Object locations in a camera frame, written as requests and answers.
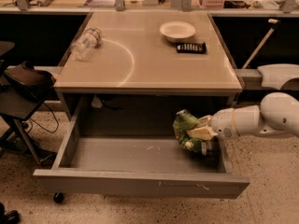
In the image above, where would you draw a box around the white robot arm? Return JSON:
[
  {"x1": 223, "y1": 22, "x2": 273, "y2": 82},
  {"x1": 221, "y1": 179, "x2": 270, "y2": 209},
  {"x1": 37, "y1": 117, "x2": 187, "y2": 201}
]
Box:
[{"x1": 187, "y1": 92, "x2": 299, "y2": 140}]

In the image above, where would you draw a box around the black cable on floor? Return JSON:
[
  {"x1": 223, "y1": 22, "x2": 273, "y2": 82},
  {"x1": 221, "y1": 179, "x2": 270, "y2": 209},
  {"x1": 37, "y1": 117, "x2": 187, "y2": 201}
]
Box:
[{"x1": 21, "y1": 101, "x2": 60, "y2": 134}]

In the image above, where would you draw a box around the white bowl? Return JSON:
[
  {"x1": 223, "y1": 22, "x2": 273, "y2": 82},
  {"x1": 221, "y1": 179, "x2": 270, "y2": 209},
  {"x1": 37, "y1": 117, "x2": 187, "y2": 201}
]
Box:
[{"x1": 160, "y1": 21, "x2": 195, "y2": 43}]

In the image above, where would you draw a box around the grey open top drawer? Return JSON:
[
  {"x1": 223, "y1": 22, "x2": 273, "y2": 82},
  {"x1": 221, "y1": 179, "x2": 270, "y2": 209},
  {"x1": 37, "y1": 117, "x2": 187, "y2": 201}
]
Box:
[{"x1": 34, "y1": 96, "x2": 249, "y2": 199}]

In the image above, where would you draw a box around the black folding stand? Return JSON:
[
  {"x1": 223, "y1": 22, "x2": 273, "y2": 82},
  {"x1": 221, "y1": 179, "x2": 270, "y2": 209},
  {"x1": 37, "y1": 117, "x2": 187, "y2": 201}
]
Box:
[{"x1": 0, "y1": 40, "x2": 58, "y2": 165}]

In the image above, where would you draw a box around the black office chair base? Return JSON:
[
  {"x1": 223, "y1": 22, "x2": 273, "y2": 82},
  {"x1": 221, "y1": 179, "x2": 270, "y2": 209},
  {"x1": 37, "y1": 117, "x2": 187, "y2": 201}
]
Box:
[{"x1": 0, "y1": 203, "x2": 21, "y2": 224}]

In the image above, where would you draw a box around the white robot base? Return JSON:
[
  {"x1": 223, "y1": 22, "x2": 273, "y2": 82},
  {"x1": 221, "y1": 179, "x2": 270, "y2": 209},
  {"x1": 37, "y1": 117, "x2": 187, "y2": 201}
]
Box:
[{"x1": 257, "y1": 63, "x2": 299, "y2": 90}]

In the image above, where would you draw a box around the black remote control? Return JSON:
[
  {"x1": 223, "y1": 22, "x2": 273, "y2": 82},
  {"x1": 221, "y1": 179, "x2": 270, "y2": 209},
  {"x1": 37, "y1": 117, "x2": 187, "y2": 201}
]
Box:
[{"x1": 177, "y1": 43, "x2": 206, "y2": 54}]

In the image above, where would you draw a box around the clear plastic water bottle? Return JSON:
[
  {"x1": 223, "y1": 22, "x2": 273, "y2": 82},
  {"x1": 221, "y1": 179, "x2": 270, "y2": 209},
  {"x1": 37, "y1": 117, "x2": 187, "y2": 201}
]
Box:
[{"x1": 71, "y1": 27, "x2": 102, "y2": 61}]

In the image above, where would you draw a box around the white stick with handle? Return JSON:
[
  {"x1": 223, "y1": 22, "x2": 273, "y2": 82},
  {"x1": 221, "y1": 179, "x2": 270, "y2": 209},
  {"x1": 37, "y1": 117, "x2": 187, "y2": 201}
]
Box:
[{"x1": 242, "y1": 19, "x2": 280, "y2": 69}]

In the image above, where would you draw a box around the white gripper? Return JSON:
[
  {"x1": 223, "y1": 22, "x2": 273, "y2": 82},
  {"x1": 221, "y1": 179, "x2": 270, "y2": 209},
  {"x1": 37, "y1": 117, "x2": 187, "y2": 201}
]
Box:
[{"x1": 187, "y1": 108, "x2": 235, "y2": 140}]

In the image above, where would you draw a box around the green jalapeno chip bag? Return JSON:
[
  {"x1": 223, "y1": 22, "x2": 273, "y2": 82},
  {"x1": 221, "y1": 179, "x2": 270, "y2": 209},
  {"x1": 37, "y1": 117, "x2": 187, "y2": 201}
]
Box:
[{"x1": 173, "y1": 109, "x2": 212, "y2": 156}]

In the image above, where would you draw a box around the black caster wheel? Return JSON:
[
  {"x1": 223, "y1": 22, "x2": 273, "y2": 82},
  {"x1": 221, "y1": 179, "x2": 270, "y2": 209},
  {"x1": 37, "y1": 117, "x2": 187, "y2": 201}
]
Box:
[{"x1": 53, "y1": 192, "x2": 64, "y2": 203}]

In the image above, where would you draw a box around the grey desk cabinet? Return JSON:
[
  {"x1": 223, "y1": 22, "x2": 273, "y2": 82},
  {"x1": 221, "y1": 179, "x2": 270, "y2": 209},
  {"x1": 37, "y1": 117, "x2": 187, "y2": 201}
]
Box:
[{"x1": 53, "y1": 10, "x2": 244, "y2": 128}]

